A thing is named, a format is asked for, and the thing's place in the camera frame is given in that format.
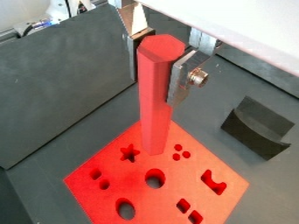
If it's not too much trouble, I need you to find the dark grey foam panel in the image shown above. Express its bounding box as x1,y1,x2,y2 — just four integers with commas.
0,4,132,169

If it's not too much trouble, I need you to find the aluminium frame rail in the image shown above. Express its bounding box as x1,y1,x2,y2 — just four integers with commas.
0,17,53,42

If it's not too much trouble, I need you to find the red hexagonal peg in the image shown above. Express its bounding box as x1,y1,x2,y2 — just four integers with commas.
136,34,184,155

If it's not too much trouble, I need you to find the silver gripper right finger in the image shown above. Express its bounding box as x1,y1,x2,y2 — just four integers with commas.
166,28,221,108

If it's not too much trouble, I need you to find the black curved block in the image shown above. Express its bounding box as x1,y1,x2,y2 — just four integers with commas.
220,96,294,160

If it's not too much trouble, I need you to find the red shape sorter board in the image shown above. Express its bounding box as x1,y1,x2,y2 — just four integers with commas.
63,123,248,224

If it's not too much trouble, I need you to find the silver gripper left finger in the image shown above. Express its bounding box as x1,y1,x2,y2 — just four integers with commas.
116,2,154,81

